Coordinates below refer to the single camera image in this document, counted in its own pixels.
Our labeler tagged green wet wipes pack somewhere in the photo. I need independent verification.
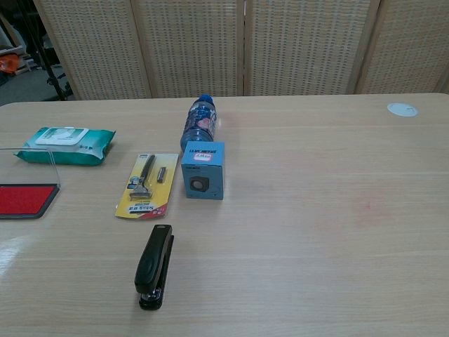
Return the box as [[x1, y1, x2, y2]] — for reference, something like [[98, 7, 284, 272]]
[[13, 126, 116, 167]]

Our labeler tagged yellow razor blister pack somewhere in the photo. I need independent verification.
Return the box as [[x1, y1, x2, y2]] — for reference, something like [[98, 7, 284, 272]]
[[114, 152, 180, 222]]

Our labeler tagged black tripod stand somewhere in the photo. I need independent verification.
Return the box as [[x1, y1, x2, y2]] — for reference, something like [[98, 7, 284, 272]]
[[19, 0, 75, 103]]

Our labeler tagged red tray with clear wall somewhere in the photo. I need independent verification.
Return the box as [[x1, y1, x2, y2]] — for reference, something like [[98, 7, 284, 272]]
[[0, 147, 62, 220]]

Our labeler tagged blue plastic water bottle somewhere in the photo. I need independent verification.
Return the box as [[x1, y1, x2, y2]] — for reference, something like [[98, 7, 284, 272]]
[[180, 93, 220, 154]]

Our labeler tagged blue speaker box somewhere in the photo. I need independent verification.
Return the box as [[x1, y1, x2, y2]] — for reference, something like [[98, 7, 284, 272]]
[[180, 140, 227, 201]]

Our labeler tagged orange background object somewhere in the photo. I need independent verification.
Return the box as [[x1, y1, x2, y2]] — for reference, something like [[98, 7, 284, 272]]
[[0, 52, 20, 75]]

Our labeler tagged white round cable grommet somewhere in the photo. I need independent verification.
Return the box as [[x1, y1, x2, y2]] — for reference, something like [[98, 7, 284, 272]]
[[387, 103, 420, 118]]

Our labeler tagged black stapler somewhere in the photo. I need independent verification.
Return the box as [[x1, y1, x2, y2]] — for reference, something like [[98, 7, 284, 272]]
[[134, 224, 175, 311]]

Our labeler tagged wooden rattan screen panel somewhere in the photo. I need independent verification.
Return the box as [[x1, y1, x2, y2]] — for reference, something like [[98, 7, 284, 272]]
[[243, 0, 382, 96], [131, 0, 246, 98], [353, 0, 449, 95], [33, 0, 152, 102]]

